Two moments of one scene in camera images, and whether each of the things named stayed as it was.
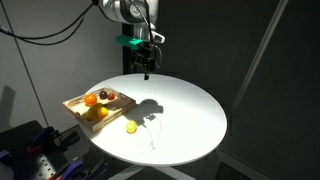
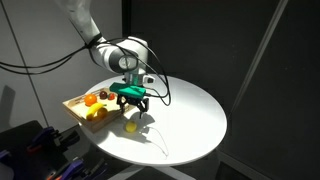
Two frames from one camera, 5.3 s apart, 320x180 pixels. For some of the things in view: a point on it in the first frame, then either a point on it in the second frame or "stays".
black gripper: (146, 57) to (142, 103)
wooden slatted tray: (97, 108) stays
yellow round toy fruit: (131, 126) stays
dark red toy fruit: (103, 95) stays
